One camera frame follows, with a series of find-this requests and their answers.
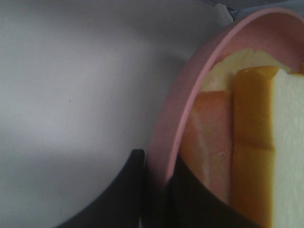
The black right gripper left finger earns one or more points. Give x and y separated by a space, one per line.
119 206

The pink ham slice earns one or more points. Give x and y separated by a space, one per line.
207 145

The white bread slice top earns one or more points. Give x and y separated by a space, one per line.
268 160

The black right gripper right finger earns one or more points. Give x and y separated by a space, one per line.
191 205

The pink round plate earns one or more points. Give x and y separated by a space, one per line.
277 31

